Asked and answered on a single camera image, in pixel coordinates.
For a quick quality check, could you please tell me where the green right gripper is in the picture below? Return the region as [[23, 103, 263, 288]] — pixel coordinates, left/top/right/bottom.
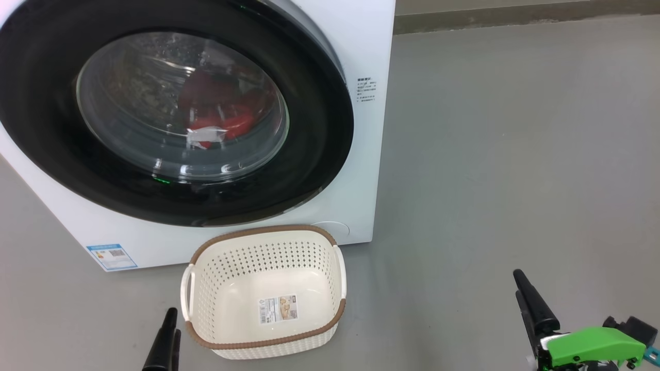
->
[[513, 269, 648, 371]]

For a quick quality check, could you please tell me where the red and white garment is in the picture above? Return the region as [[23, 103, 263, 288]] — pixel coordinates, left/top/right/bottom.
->
[[178, 70, 269, 150]]

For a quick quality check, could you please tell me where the black round washer door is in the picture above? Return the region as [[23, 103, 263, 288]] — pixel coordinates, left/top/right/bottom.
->
[[0, 0, 355, 227]]

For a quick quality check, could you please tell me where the cream basket with brown rim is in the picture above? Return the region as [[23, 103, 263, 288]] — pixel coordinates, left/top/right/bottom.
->
[[180, 224, 348, 360]]

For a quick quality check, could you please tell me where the white front-load washing machine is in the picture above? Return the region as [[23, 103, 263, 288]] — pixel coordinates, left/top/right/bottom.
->
[[0, 0, 397, 273]]

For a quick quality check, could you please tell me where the paper product label sticker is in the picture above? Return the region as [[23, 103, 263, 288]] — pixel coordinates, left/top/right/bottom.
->
[[258, 294, 299, 325]]

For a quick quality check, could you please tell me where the round white filter cover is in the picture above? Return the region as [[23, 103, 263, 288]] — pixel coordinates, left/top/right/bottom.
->
[[312, 221, 351, 243]]

